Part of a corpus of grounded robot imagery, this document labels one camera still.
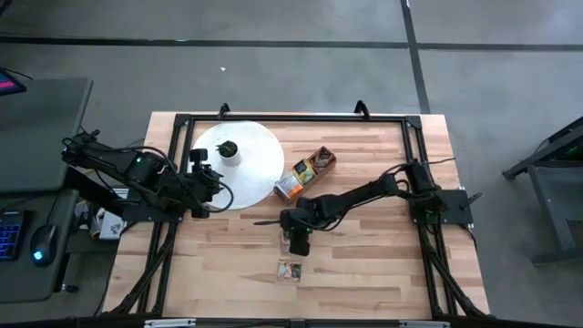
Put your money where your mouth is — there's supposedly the white orange Tazo tea bag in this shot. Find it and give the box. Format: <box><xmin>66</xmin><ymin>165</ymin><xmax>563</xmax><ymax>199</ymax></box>
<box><xmin>274</xmin><ymin>171</ymin><xmax>304</xmax><ymax>200</ymax></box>

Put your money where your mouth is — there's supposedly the black computer mouse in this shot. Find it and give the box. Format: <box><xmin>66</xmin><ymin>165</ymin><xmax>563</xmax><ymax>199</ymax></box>
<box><xmin>29</xmin><ymin>223</ymin><xmax>59</xmax><ymax>268</ymax></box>

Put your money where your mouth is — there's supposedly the wooden three-compartment tray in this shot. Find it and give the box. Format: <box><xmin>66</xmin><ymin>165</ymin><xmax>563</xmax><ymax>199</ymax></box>
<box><xmin>272</xmin><ymin>145</ymin><xmax>338</xmax><ymax>206</ymax></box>

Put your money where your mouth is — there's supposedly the tablet with pink screen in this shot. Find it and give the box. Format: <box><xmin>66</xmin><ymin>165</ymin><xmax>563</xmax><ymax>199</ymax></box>
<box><xmin>0</xmin><ymin>67</ymin><xmax>27</xmax><ymax>97</ymax></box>

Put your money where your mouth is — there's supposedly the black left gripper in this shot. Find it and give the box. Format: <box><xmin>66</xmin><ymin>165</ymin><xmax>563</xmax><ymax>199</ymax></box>
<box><xmin>187</xmin><ymin>148</ymin><xmax>225</xmax><ymax>220</ymax></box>

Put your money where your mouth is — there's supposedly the grey metal table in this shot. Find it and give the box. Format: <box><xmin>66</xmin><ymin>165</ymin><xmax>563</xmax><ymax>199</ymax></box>
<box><xmin>502</xmin><ymin>116</ymin><xmax>583</xmax><ymax>266</ymax></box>

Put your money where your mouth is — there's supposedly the silver edge bracket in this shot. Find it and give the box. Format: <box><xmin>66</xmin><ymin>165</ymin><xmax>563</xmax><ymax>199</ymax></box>
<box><xmin>143</xmin><ymin>318</ymin><xmax>197</xmax><ymax>328</ymax></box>
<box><xmin>398</xmin><ymin>320</ymin><xmax>451</xmax><ymax>328</ymax></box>

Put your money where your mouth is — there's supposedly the white pot with green plant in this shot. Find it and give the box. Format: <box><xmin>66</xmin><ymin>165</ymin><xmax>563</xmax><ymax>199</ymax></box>
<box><xmin>215</xmin><ymin>139</ymin><xmax>242</xmax><ymax>168</ymax></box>

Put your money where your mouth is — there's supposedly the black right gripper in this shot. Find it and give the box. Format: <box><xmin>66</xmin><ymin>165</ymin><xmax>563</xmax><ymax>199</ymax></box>
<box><xmin>253</xmin><ymin>197</ymin><xmax>320</xmax><ymax>257</ymax></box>

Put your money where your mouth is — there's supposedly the white box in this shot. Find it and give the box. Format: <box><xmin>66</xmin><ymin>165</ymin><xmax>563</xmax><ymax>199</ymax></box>
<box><xmin>88</xmin><ymin>207</ymin><xmax>128</xmax><ymax>241</ymax></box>

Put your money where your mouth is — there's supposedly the yellow lemon lime tea bag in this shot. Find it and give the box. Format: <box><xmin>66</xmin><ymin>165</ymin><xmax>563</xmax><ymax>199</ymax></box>
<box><xmin>291</xmin><ymin>158</ymin><xmax>316</xmax><ymax>184</ymax></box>

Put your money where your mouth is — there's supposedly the white round woven placemat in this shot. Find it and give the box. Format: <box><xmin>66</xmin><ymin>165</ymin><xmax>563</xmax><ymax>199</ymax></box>
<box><xmin>186</xmin><ymin>120</ymin><xmax>286</xmax><ymax>211</ymax></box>

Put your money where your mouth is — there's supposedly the dark grey desk shelf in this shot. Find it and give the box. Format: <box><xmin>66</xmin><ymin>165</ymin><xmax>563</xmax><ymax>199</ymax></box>
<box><xmin>0</xmin><ymin>189</ymin><xmax>81</xmax><ymax>305</ymax></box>

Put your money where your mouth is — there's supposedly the black aluminium table frame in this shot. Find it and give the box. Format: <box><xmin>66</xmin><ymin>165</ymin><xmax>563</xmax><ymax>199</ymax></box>
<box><xmin>102</xmin><ymin>112</ymin><xmax>491</xmax><ymax>320</ymax></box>

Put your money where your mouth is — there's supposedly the grey desk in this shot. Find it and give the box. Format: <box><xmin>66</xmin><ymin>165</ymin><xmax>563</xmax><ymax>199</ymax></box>
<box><xmin>0</xmin><ymin>77</ymin><xmax>94</xmax><ymax>195</ymax></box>

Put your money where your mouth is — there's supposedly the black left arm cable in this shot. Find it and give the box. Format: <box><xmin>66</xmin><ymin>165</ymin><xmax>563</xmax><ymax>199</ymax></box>
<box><xmin>210</xmin><ymin>175</ymin><xmax>235</xmax><ymax>214</ymax></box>

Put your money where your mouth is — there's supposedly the black keyboard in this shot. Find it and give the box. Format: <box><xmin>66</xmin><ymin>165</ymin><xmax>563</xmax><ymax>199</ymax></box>
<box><xmin>0</xmin><ymin>209</ymin><xmax>26</xmax><ymax>263</ymax></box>

